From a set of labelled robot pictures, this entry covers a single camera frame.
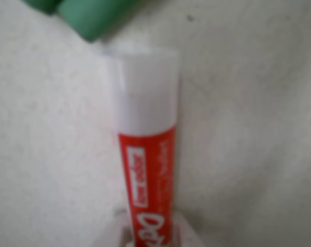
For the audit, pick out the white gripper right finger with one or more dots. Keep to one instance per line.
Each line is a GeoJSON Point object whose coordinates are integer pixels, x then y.
{"type": "Point", "coordinates": [180, 231]}

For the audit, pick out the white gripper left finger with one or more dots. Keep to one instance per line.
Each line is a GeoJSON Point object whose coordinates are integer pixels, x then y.
{"type": "Point", "coordinates": [126, 236]}

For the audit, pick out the red dry erase marker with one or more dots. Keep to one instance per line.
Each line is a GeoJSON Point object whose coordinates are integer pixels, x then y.
{"type": "Point", "coordinates": [150, 128]}

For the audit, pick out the green cylinder piece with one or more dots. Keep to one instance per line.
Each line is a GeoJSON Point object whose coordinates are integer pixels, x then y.
{"type": "Point", "coordinates": [89, 18]}

